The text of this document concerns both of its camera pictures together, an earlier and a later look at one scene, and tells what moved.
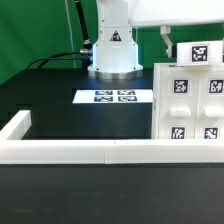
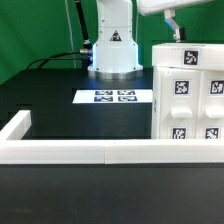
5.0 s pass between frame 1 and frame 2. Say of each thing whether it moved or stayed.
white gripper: moved
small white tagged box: moved
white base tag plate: stayed
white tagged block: stayed
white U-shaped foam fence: stayed
